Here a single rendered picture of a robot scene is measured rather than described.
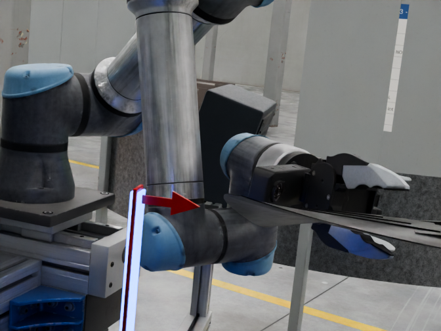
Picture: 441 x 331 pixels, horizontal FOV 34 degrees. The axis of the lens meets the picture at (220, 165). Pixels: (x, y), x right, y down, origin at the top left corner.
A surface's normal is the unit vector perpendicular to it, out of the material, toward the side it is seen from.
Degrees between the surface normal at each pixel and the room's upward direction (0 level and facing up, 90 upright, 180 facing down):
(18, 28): 95
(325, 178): 84
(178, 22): 75
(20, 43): 89
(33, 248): 90
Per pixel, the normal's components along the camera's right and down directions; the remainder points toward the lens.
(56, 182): 0.71, -0.11
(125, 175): -0.79, 0.03
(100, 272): -0.33, 0.13
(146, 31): -0.55, 0.00
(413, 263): -0.04, 0.17
